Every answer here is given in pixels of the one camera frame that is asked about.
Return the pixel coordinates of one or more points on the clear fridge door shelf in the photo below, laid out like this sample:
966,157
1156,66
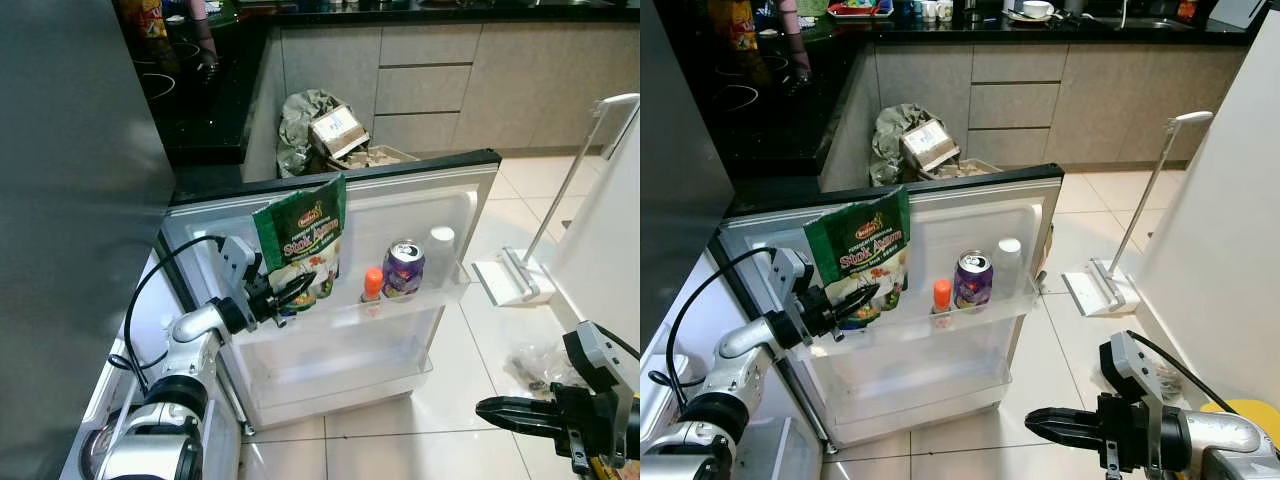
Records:
400,315
975,330
330,385
900,400

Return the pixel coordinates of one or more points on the grey-green rubbish bag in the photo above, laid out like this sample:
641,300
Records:
295,130
888,145

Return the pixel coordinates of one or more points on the purple drink can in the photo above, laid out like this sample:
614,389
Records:
973,282
404,270

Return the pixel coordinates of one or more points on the yellow red snack bag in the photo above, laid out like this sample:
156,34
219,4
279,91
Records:
738,25
145,18

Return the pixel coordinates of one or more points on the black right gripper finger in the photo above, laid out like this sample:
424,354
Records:
520,406
525,425
1070,438
1065,417

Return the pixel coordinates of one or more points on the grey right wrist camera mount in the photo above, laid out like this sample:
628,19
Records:
1140,365
612,360

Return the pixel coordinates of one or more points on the yellow plastic object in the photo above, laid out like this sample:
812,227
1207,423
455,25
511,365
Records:
1235,410
605,468

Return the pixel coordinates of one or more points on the clear plastic bag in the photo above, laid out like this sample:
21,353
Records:
535,365
1168,382

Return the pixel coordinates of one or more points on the brown pulp carton tray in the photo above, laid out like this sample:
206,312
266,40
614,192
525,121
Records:
385,157
975,168

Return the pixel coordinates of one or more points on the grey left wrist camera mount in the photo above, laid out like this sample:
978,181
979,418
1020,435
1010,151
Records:
238,262
790,275

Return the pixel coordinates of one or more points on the lower fridge door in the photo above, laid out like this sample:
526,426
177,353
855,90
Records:
980,215
400,200

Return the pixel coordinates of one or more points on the grey kitchen base cabinet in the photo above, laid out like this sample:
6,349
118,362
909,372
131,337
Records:
440,90
1020,105

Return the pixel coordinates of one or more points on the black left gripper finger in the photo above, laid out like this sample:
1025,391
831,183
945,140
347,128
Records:
856,317
297,304
300,284
857,296

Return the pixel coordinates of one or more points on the white ceramic cup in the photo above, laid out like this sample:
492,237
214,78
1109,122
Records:
946,10
928,11

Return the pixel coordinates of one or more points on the red plastic tray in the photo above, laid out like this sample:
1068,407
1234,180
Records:
860,12

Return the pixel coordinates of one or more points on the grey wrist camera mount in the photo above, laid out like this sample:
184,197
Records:
790,275
1140,365
612,360
238,262

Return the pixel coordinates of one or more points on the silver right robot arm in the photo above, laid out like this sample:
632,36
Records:
1220,440

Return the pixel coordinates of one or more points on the black kitchen countertop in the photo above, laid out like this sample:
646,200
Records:
780,120
210,110

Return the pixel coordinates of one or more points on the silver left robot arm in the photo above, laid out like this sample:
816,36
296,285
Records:
185,325
740,340

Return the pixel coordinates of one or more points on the pink bottle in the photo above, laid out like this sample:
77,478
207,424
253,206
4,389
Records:
793,25
200,25

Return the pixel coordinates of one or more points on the black induction hob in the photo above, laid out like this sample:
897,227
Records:
750,95
170,85

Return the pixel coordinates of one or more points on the small orange-capped bottle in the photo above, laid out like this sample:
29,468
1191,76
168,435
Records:
942,297
372,285

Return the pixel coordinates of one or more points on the white-capped translucent bottle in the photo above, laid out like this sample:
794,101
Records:
443,255
1011,266

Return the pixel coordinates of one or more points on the white bowl on saucer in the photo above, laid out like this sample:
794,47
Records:
1035,8

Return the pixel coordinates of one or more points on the green chicken stock pouch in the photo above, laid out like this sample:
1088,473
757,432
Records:
300,225
860,240

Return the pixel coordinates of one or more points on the small labelled cardboard box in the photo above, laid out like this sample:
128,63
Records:
338,128
930,142

